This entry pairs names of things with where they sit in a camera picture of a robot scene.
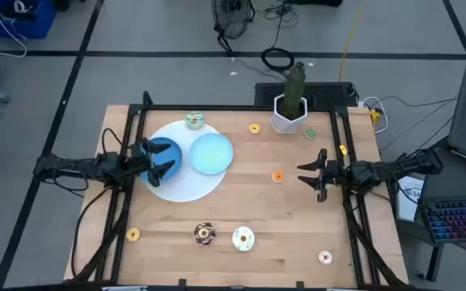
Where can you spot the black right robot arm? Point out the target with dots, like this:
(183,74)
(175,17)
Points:
(399,165)

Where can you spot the blue keyboard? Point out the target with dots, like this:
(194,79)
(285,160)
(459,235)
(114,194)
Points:
(459,218)

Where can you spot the yellow plug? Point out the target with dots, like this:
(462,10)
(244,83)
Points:
(374,116)

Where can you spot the large white frosted donut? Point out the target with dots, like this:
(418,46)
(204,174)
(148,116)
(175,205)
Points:
(236,239)

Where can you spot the small green donut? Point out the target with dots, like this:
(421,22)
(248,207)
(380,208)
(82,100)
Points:
(306,133)

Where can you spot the small orange donut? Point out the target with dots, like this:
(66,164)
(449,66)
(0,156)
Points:
(274,176)

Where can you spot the white printed paper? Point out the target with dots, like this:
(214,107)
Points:
(409,202)

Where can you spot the black metal table frame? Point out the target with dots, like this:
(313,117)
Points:
(217,108)

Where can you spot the blue plastic bin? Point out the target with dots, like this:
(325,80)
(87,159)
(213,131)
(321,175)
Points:
(43,24)

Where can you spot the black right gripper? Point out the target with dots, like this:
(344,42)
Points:
(336,174)

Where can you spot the large chocolate frosted donut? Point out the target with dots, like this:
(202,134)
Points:
(197,234)

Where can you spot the yellow tag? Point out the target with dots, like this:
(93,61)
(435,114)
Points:
(343,150)

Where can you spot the light blue plate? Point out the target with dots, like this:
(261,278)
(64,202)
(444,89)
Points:
(211,154)

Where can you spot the large green frosted donut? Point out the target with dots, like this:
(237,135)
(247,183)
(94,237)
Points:
(189,120)

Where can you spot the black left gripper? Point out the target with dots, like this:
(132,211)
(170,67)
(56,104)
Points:
(138,163)

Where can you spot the black perforated case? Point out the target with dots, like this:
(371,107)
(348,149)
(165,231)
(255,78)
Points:
(326,95)

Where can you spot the green cactus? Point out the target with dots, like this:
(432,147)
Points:
(294,89)

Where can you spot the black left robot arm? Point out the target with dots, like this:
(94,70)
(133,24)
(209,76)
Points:
(75,167)

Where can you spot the black floor fan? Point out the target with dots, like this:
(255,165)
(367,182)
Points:
(233,20)

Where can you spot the small yellow donut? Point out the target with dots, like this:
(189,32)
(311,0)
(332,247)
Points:
(129,234)
(251,128)

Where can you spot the small pink donut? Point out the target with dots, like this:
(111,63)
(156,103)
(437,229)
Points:
(320,258)

